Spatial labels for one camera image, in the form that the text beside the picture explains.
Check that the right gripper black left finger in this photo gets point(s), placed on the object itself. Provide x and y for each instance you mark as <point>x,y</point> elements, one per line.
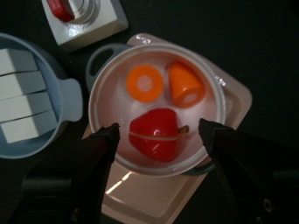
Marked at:
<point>78,175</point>

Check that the white rectangular block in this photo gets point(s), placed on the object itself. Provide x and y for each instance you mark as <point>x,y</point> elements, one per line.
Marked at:
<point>30,127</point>
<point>22,84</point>
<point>25,105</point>
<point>15,59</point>

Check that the orange toy carrot cone piece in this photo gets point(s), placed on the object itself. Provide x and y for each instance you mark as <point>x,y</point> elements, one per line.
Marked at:
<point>185,81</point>

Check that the grey cup with red item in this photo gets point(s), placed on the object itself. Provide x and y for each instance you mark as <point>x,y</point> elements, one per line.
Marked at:
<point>111,96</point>

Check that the orange toy carrot slice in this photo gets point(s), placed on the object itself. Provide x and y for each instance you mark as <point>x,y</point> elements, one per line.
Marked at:
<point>145,75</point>

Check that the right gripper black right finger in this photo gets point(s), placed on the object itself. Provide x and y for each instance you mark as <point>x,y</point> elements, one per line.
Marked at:
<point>253,175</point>

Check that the pink plastic tray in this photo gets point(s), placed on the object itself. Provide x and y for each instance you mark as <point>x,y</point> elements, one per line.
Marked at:
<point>155,198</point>

